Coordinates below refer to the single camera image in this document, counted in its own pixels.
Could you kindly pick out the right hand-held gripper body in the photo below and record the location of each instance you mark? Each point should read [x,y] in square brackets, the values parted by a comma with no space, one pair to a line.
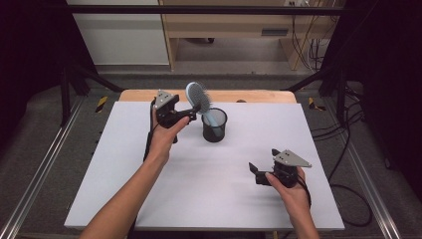
[287,169]

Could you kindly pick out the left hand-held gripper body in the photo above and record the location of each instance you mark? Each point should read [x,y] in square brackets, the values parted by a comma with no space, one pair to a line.
[167,113]

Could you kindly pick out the light blue hairbrush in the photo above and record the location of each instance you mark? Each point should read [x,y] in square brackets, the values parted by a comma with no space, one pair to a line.
[198,96]

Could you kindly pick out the black mesh pen holder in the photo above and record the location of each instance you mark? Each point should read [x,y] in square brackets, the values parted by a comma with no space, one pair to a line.
[214,131]

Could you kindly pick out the person's left hand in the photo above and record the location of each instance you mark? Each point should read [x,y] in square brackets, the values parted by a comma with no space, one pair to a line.
[162,141]

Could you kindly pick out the person's right hand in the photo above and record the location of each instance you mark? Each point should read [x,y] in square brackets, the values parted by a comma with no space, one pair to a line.
[293,197]

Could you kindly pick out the white table cover sheet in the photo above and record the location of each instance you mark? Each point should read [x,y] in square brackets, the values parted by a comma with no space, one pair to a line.
[212,186]

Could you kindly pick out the yellow black floor tape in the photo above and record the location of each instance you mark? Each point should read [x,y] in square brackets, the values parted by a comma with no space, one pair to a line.
[314,104]
[102,104]

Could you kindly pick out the wooden office desk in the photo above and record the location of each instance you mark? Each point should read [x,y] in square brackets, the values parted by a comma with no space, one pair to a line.
[225,25]

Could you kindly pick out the white partition panel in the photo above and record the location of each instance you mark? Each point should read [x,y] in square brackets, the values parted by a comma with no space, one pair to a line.
[122,36]

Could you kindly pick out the black curtain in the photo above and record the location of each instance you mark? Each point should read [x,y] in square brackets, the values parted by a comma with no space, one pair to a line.
[30,49]
[388,66]

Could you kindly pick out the white power strip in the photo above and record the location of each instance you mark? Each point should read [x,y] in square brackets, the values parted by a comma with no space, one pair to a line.
[298,2]

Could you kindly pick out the aluminium floor rail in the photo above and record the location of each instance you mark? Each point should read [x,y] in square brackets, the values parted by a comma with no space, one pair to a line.
[40,166]
[365,172]

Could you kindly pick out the black metal frame leg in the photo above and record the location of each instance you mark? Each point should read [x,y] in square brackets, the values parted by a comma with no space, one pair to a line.
[79,79]
[328,83]

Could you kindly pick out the black horizontal frame bar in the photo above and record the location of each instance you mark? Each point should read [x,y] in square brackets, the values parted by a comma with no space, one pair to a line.
[199,10]

